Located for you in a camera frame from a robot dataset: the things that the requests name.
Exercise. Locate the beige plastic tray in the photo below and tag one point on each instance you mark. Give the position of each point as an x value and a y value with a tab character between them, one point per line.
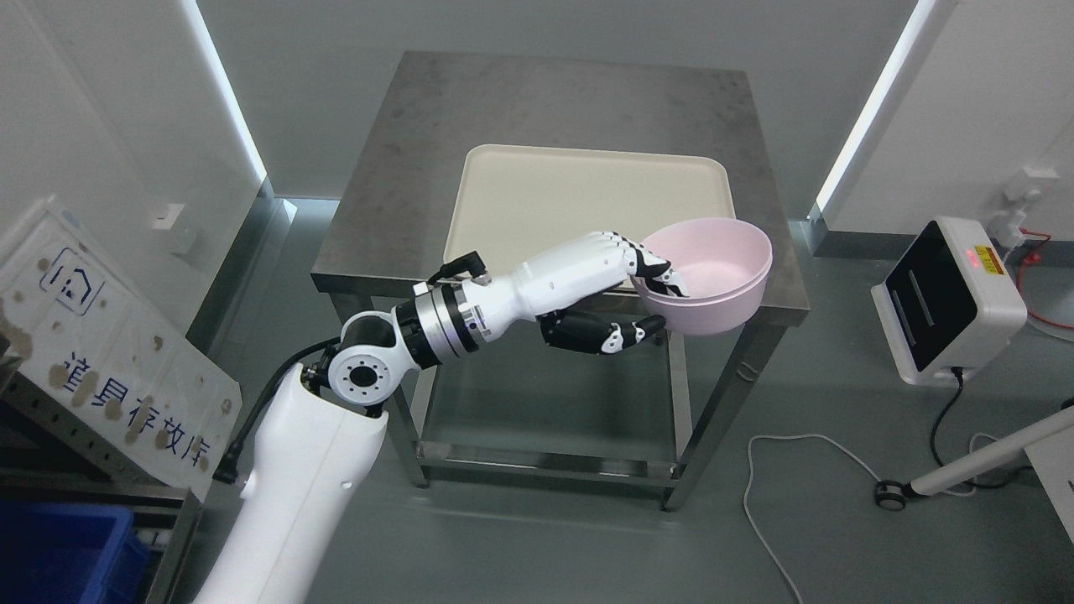
516	202

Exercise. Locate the white stand leg with caster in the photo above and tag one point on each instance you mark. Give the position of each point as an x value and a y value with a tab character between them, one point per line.
1047	444

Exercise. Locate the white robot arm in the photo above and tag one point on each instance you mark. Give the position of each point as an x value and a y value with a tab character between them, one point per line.
324	429

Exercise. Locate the stainless steel table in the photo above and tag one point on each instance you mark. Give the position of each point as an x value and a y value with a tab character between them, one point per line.
391	227

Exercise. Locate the blue crate on floor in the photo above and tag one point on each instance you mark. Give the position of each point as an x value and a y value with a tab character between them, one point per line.
70	553

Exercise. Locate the white sign board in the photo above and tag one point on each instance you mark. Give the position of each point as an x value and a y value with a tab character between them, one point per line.
98	348

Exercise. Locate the white black box device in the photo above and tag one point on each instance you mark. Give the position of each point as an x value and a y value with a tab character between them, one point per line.
948	303

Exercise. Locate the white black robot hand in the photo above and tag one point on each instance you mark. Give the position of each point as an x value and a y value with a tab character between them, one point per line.
570	277

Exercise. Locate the pink bowl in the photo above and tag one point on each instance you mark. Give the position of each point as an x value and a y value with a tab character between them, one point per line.
724	263

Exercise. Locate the white wall plug right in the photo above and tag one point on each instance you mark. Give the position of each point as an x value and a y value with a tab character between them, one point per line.
1027	187

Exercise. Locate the white wall socket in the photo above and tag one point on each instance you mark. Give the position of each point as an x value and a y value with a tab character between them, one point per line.
172	219

